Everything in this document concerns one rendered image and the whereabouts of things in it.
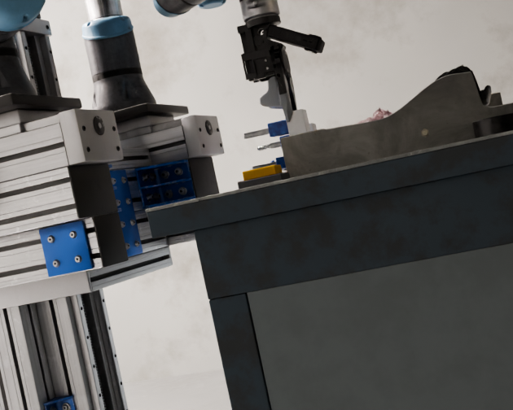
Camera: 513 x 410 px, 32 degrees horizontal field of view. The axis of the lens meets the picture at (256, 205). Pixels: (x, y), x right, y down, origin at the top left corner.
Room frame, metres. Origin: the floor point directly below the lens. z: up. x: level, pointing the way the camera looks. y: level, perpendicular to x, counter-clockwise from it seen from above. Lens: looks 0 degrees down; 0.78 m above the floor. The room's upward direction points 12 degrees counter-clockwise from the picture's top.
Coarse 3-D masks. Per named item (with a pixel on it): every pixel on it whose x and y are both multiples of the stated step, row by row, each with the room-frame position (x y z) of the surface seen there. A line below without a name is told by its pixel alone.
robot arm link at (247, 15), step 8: (248, 0) 1.75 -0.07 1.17; (256, 0) 1.75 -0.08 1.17; (264, 0) 1.75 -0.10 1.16; (272, 0) 1.76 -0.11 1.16; (248, 8) 1.76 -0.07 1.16; (256, 8) 1.75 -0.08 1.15; (264, 8) 1.75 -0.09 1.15; (272, 8) 1.76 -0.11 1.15; (248, 16) 1.76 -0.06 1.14; (256, 16) 1.76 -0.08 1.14
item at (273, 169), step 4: (256, 168) 1.56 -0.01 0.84; (260, 168) 1.56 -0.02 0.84; (264, 168) 1.56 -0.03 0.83; (268, 168) 1.55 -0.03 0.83; (272, 168) 1.55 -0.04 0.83; (276, 168) 1.56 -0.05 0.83; (280, 168) 1.60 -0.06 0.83; (244, 172) 1.56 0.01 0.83; (248, 172) 1.56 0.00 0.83; (252, 172) 1.56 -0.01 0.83; (256, 172) 1.56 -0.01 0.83; (260, 172) 1.56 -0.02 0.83; (264, 172) 1.56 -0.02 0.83; (268, 172) 1.55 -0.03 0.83; (272, 172) 1.55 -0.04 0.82; (276, 172) 1.55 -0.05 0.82; (244, 176) 1.56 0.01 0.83; (248, 176) 1.56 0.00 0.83; (252, 176) 1.56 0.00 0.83; (256, 176) 1.56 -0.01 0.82; (260, 176) 1.56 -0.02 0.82; (264, 176) 1.56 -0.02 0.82; (244, 180) 1.56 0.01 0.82
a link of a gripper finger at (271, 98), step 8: (272, 80) 1.75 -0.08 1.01; (272, 88) 1.75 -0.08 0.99; (264, 96) 1.75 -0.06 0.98; (272, 96) 1.75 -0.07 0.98; (280, 96) 1.74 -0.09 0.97; (288, 96) 1.74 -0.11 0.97; (264, 104) 1.75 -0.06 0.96; (272, 104) 1.75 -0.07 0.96; (280, 104) 1.74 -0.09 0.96; (288, 104) 1.74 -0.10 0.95; (288, 112) 1.74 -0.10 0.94; (288, 120) 1.75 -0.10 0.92
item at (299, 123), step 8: (296, 112) 1.75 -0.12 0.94; (304, 112) 1.76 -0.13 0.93; (280, 120) 1.76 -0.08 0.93; (296, 120) 1.75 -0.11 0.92; (304, 120) 1.75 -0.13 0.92; (272, 128) 1.77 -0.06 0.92; (280, 128) 1.76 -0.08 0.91; (288, 128) 1.76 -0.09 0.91; (296, 128) 1.75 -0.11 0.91; (304, 128) 1.75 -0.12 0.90; (248, 136) 1.80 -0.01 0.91; (256, 136) 1.79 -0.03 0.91; (272, 136) 1.77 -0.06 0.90
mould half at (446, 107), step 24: (432, 96) 1.64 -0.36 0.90; (456, 96) 1.63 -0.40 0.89; (384, 120) 1.66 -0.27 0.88; (408, 120) 1.65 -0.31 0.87; (432, 120) 1.64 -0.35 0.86; (456, 120) 1.63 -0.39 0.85; (288, 144) 1.70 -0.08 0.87; (312, 144) 1.69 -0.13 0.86; (336, 144) 1.68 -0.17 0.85; (360, 144) 1.67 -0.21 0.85; (384, 144) 1.66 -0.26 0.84; (408, 144) 1.65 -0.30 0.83; (432, 144) 1.64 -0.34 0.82; (288, 168) 1.70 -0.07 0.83; (312, 168) 1.69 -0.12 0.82
